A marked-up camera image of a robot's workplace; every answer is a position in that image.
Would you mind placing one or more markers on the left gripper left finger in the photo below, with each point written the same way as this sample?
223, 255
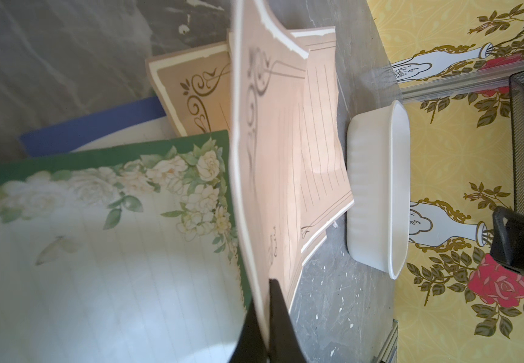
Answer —
250, 347

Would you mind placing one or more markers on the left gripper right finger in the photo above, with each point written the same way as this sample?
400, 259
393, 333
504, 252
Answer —
283, 343

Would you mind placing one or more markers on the white oval storage box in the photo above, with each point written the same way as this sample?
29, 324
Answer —
378, 162

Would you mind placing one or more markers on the blue floral stationery paper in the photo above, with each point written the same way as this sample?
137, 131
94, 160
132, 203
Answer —
140, 121

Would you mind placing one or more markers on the pink lined stationery paper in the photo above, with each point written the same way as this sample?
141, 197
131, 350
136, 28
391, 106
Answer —
269, 72

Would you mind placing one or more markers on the brown lined stationery paper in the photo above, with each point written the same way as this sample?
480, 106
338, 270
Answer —
193, 87

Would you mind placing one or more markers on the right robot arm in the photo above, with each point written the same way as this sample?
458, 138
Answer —
507, 247

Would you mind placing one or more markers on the brown stationery paper in box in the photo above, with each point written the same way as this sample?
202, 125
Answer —
325, 187

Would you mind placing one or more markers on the black wire mesh basket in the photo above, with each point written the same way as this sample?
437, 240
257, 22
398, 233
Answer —
516, 93

